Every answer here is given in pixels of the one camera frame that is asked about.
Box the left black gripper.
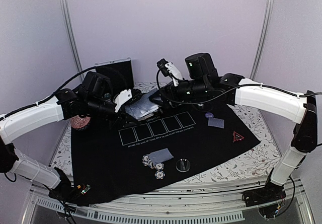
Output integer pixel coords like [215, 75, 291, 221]
[86, 95, 141, 130]

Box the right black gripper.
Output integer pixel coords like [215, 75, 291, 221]
[149, 79, 209, 109]

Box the purple small blind button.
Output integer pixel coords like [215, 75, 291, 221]
[205, 112, 214, 118]

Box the dealt card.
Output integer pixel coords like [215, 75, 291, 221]
[148, 151, 164, 164]
[207, 118, 224, 129]

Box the aluminium poker chip case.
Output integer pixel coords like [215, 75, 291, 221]
[95, 57, 134, 94]

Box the blue patterned card deck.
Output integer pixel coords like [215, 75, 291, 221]
[125, 91, 159, 121]

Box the red triangle black token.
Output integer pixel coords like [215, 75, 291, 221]
[232, 131, 244, 142]

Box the poker chip stack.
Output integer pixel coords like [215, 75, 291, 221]
[142, 155, 154, 169]

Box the clear black dealer button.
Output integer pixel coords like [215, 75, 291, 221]
[176, 159, 191, 173]

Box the blue white chip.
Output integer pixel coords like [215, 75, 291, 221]
[154, 170, 165, 180]
[154, 163, 164, 171]

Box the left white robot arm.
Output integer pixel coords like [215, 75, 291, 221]
[1, 69, 132, 201]

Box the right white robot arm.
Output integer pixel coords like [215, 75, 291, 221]
[156, 53, 318, 206]

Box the black poker table mat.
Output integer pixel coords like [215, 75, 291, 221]
[71, 102, 259, 205]

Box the small green circuit board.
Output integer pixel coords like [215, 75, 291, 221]
[76, 184, 91, 195]

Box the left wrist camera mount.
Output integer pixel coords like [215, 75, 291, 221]
[113, 89, 132, 113]

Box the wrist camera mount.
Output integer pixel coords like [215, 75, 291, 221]
[156, 58, 183, 87]
[113, 89, 132, 113]

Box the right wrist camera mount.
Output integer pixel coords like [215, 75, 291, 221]
[156, 58, 183, 87]

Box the front aluminium rail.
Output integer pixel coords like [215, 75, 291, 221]
[22, 177, 315, 223]

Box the right aluminium frame post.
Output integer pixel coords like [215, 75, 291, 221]
[250, 0, 274, 80]

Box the aluminium frame post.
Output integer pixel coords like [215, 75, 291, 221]
[59, 0, 83, 73]
[250, 0, 274, 80]

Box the left aluminium frame post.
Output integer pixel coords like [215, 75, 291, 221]
[59, 0, 83, 73]

